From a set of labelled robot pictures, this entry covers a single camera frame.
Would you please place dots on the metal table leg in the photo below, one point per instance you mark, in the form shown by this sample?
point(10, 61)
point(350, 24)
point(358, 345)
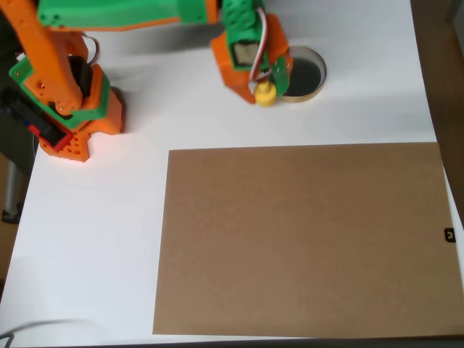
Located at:
point(11, 192)

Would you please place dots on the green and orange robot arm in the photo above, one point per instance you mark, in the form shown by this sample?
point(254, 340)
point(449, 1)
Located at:
point(108, 14)

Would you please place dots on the round dish with gold rim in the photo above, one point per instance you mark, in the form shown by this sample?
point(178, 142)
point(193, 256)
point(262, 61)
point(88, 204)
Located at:
point(308, 78)

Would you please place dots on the small black clip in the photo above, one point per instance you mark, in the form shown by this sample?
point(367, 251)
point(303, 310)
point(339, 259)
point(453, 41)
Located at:
point(449, 235)

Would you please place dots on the small yellow plastic piece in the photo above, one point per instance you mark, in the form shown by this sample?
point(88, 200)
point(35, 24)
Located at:
point(266, 96)

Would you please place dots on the orange gripper black servo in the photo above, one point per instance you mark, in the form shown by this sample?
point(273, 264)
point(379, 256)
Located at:
point(237, 77)

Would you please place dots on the brown fibreboard sheet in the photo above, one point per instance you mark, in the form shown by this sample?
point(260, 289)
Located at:
point(308, 235)

